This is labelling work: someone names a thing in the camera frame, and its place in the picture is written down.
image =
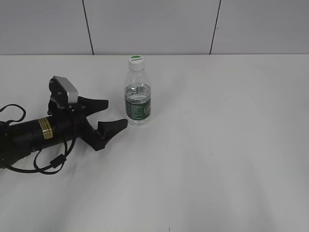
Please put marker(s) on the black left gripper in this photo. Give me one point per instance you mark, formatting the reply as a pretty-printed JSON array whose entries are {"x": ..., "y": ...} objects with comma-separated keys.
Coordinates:
[{"x": 71, "y": 123}]

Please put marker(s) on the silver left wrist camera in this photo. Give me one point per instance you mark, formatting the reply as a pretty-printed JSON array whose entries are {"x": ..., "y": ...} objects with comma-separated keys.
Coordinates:
[{"x": 63, "y": 92}]

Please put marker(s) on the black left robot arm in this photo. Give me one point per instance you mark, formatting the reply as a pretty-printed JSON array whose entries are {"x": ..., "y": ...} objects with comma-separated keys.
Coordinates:
[{"x": 18, "y": 139}]

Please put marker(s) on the white green bottle cap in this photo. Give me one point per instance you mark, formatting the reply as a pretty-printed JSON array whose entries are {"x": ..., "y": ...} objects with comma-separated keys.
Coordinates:
[{"x": 136, "y": 61}]

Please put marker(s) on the clear Cestbon water bottle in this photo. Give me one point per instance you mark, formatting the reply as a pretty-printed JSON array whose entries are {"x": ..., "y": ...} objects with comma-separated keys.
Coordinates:
[{"x": 137, "y": 94}]

